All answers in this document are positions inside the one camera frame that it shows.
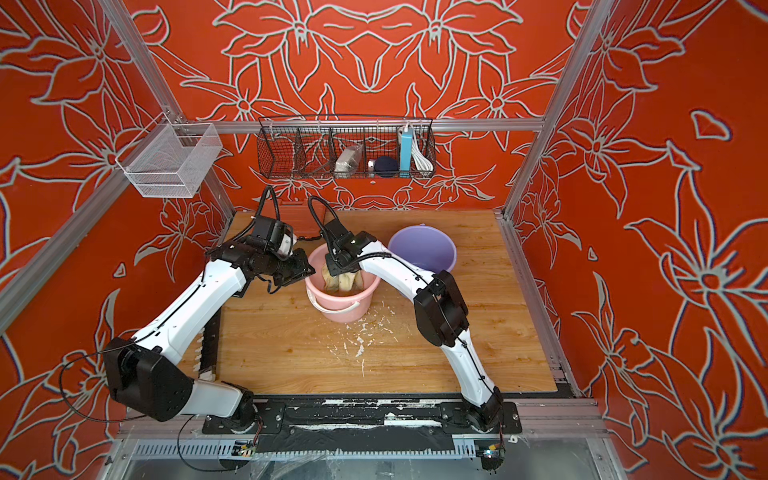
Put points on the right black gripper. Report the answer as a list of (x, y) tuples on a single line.
[(330, 257)]

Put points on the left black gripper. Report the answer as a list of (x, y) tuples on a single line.
[(304, 270)]

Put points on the yellow cloth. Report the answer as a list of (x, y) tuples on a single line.
[(344, 284)]

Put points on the pink plastic bucket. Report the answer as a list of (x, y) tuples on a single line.
[(338, 307)]

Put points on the purple plastic bucket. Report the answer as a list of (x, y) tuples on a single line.
[(424, 246)]

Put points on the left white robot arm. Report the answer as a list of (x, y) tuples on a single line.
[(142, 372)]

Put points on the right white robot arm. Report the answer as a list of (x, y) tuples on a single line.
[(440, 310)]

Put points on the red plastic tool case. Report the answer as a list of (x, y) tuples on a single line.
[(297, 214)]

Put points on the grey wrapped package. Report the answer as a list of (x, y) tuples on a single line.
[(348, 161)]

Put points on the dark blue round object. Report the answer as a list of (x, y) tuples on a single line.
[(386, 167)]

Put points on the black white comb tool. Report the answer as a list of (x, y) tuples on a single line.
[(207, 352)]

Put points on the black wire wall basket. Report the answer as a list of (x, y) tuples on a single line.
[(346, 147)]

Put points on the white mesh wall basket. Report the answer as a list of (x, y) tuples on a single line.
[(172, 161)]

